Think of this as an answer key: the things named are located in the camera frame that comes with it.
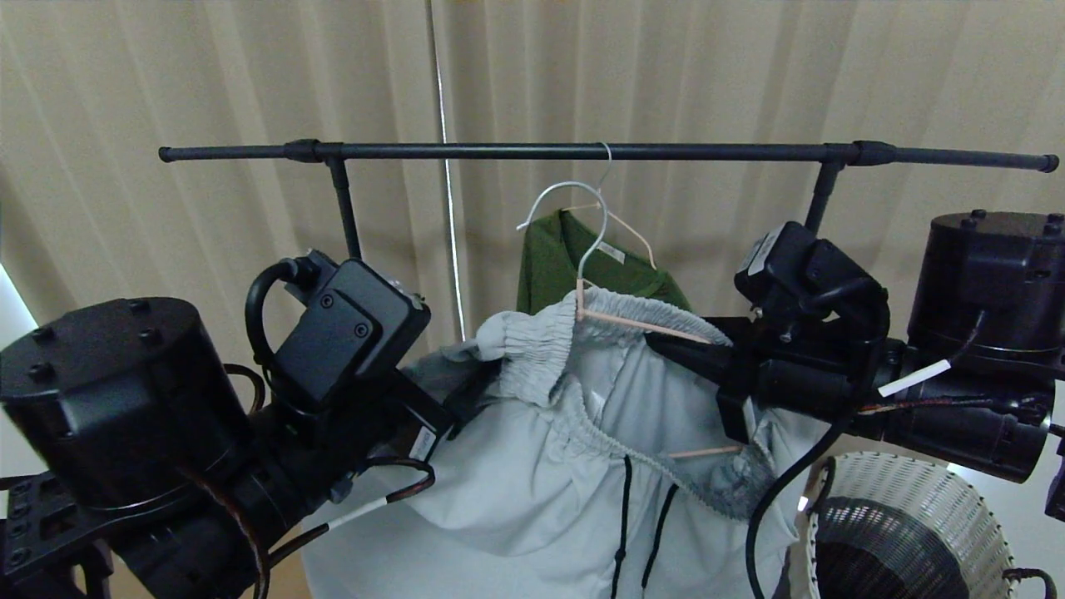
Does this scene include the white laundry basket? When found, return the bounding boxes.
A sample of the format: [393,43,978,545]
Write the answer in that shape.
[790,452,1058,599]

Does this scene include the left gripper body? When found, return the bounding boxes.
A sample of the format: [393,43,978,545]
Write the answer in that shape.
[108,374,458,599]

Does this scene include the window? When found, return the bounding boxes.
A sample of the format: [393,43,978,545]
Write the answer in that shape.
[0,265,42,479]

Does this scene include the pale grey garment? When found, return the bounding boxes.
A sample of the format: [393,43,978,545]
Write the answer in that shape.
[300,287,833,599]

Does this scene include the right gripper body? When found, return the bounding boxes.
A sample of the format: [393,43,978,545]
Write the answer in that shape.
[716,320,908,442]

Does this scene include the green printed shirt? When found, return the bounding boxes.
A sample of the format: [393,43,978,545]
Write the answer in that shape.
[516,210,691,315]

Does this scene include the black clothes rack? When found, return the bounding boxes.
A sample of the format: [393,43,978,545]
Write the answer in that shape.
[158,140,1060,260]

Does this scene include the pink clothes hanger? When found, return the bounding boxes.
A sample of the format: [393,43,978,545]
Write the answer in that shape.
[516,181,746,460]
[562,141,658,271]

